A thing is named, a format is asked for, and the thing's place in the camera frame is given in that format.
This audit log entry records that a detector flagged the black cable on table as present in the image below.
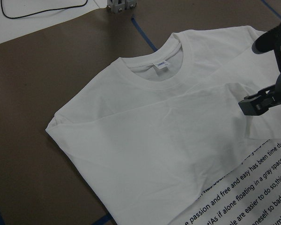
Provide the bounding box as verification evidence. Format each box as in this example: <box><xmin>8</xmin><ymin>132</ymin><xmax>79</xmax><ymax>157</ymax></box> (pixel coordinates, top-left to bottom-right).
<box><xmin>0</xmin><ymin>0</ymin><xmax>88</xmax><ymax>19</ymax></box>

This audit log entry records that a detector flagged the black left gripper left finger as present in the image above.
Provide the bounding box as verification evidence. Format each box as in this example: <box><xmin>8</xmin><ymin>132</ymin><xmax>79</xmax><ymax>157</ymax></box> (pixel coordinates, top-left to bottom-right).
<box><xmin>238</xmin><ymin>85</ymin><xmax>278</xmax><ymax>116</ymax></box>

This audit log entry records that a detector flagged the white long-sleeve printed shirt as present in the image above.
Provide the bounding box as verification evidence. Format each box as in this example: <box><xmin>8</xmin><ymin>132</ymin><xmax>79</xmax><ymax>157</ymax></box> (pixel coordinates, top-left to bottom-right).
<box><xmin>46</xmin><ymin>26</ymin><xmax>281</xmax><ymax>225</ymax></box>

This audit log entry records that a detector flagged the grey aluminium frame post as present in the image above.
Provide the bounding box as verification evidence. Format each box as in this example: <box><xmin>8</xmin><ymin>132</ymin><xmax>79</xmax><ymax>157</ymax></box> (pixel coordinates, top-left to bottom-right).
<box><xmin>107</xmin><ymin>0</ymin><xmax>137</xmax><ymax>14</ymax></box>

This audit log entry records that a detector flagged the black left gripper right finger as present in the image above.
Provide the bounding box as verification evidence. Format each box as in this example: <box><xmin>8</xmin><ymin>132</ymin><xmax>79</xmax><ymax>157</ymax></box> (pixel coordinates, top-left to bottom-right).
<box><xmin>251</xmin><ymin>16</ymin><xmax>281</xmax><ymax>71</ymax></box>

